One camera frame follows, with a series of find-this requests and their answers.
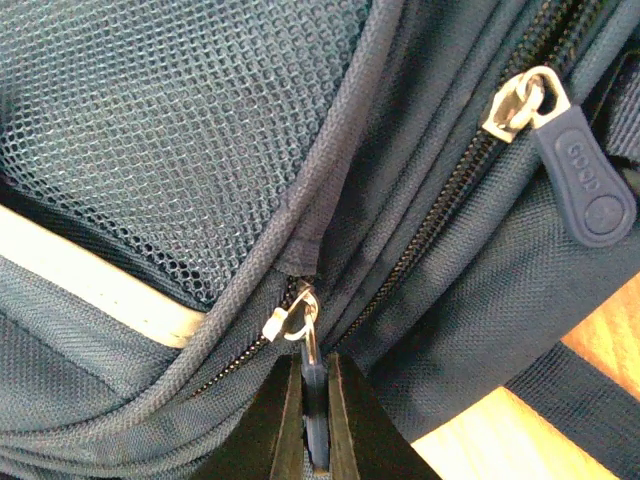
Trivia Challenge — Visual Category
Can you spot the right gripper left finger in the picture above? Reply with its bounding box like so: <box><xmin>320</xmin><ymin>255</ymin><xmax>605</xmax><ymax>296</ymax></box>
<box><xmin>192</xmin><ymin>355</ymin><xmax>304</xmax><ymax>479</ymax></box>

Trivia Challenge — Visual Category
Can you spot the navy blue student backpack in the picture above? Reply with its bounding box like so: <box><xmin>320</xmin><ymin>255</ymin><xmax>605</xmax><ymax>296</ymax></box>
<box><xmin>1</xmin><ymin>1</ymin><xmax>639</xmax><ymax>479</ymax></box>

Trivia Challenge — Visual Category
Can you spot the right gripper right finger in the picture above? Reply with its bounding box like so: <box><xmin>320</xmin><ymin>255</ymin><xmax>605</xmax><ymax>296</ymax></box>
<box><xmin>328</xmin><ymin>353</ymin><xmax>439</xmax><ymax>480</ymax></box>

